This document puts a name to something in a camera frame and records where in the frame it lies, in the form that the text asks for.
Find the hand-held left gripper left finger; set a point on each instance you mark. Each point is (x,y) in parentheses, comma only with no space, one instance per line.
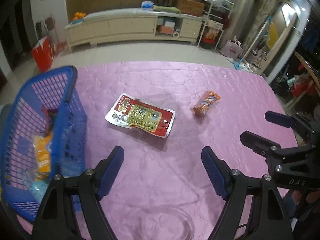
(110,175)

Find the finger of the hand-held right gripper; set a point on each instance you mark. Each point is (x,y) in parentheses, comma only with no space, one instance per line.
(277,118)
(257,142)

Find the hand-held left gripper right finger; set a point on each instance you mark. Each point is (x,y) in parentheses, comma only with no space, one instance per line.
(215,175)

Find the orange cartoon snack packet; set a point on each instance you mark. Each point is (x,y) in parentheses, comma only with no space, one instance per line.
(207,103)

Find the red tofu snack packet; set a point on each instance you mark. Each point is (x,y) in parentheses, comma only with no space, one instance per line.
(140,116)

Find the blue plastic basket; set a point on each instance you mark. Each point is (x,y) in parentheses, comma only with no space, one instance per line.
(67,120)

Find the orange cracker pack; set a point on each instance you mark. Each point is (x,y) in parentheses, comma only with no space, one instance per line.
(43,152)

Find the clear pack with blue tray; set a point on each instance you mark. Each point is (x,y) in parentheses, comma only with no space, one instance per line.
(37,187)

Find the person's right hand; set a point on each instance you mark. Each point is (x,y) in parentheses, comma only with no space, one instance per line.
(312,198)

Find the pink bag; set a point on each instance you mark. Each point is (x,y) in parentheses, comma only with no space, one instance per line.
(232,48)

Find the pink tablecloth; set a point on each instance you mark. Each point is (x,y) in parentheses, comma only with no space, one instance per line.
(175,85)

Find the orange snack bag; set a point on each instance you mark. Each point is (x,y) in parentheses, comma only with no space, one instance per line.
(212,35)

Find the white paper roll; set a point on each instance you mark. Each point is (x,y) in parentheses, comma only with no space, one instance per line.
(176,34)

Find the red paper bag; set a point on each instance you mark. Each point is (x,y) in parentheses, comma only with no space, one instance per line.
(43,55)

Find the brown cardboard box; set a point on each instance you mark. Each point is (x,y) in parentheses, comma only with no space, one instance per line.
(190,7)

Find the orange box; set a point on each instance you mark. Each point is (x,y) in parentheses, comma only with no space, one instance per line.
(167,29)

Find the cream TV cabinet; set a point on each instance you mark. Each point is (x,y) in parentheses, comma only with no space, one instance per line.
(112,27)

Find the green cushion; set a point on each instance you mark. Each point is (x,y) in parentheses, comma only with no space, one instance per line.
(166,9)

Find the pile of oranges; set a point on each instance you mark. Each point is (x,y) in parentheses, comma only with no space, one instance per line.
(78,16)

